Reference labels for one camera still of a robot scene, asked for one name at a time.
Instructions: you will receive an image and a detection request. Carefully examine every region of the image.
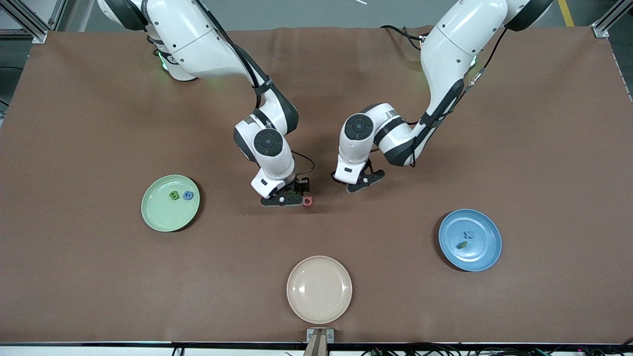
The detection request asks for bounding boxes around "beige plate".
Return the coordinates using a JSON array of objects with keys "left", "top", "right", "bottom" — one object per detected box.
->
[{"left": 286, "top": 255, "right": 353, "bottom": 325}]

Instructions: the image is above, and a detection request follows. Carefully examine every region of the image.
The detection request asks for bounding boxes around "light green plate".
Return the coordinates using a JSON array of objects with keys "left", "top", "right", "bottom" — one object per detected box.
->
[{"left": 141, "top": 174, "right": 201, "bottom": 233}]

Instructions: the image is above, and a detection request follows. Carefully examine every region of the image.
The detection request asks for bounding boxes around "blue plate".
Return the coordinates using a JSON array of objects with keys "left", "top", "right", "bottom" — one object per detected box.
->
[{"left": 438, "top": 209, "right": 502, "bottom": 272}]

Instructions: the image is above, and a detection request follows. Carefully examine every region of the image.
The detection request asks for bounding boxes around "brown table cover mat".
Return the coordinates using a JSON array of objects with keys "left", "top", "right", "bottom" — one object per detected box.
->
[{"left": 0, "top": 26, "right": 633, "bottom": 344}]

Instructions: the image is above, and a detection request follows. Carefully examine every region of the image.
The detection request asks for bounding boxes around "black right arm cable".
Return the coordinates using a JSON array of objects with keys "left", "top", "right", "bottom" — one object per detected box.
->
[{"left": 195, "top": 0, "right": 315, "bottom": 175}]

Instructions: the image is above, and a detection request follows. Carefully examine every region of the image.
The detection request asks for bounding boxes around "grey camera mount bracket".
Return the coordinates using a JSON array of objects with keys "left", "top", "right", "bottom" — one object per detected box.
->
[{"left": 303, "top": 328, "right": 335, "bottom": 356}]

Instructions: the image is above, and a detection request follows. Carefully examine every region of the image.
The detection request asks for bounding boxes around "black left arm base cable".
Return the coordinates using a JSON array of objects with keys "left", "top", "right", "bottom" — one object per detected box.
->
[{"left": 380, "top": 25, "right": 430, "bottom": 52}]

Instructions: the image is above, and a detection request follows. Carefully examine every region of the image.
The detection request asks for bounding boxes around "black cable bundle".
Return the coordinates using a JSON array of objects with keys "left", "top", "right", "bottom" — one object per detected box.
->
[{"left": 361, "top": 344, "right": 633, "bottom": 356}]

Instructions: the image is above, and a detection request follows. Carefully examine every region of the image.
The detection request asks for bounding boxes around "aluminium frame post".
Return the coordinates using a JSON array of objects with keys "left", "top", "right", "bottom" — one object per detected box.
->
[
  {"left": 591, "top": 0, "right": 633, "bottom": 38},
  {"left": 0, "top": 0, "right": 67, "bottom": 44}
]

